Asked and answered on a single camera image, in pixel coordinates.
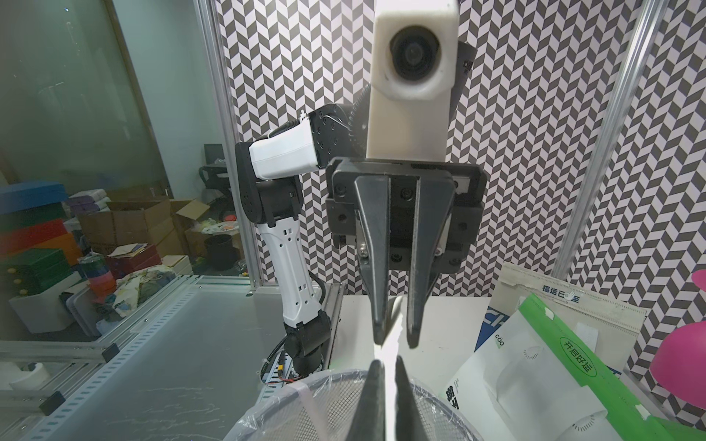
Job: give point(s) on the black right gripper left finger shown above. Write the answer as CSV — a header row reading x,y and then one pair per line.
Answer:
x,y
368,423

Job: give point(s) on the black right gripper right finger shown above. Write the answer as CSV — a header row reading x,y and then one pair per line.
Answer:
x,y
408,421

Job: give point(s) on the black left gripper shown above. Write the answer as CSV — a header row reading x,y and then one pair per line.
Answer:
x,y
425,206

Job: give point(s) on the white paper receipt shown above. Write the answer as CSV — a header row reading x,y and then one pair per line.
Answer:
x,y
388,353

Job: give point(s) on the green white takeout bag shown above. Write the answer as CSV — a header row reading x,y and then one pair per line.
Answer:
x,y
535,379

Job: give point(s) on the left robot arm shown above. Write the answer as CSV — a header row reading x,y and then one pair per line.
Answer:
x,y
271,194

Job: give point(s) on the trash bin with plastic liner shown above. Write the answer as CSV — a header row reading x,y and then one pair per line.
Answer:
x,y
322,406

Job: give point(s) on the blue paper bag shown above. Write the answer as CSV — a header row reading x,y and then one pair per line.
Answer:
x,y
608,327

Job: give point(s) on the pink plastic wine glass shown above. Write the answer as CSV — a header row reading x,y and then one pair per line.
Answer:
x,y
679,364

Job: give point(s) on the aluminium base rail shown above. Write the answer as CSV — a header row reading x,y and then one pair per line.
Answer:
x,y
305,349

